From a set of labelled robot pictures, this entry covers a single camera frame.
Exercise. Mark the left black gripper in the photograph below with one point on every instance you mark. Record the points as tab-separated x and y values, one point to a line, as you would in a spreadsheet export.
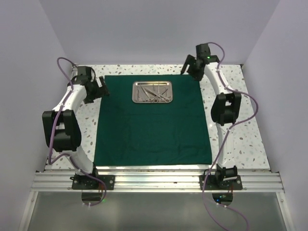
101	91

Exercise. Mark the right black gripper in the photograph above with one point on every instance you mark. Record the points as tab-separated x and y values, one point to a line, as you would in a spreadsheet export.
189	59

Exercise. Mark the steel tweezers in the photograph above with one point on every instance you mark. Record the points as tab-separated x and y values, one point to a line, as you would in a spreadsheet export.
140	95
148	93

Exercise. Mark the steel hemostat forceps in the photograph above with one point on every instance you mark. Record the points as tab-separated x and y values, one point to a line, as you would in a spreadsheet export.
160	88

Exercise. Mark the dark green surgical cloth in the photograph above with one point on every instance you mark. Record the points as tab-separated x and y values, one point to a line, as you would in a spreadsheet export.
144	134

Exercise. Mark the steel surgical scissors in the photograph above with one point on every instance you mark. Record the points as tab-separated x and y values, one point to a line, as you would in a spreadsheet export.
155	97

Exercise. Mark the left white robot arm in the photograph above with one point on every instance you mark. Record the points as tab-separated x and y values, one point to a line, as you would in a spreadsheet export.
62	132

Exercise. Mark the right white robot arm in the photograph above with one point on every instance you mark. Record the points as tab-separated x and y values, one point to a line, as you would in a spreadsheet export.
224	113

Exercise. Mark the stainless steel instrument tray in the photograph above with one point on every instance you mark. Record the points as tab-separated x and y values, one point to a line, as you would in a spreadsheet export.
151	85

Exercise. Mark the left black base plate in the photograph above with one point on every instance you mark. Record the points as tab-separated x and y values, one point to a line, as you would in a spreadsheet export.
106	181

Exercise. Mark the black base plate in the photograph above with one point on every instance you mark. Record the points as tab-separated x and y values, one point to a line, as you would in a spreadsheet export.
106	181
213	184

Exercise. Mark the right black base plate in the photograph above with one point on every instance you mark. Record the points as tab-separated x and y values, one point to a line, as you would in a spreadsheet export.
213	184

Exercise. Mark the aluminium mounting rail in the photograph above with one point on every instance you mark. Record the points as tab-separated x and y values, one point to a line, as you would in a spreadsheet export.
156	179

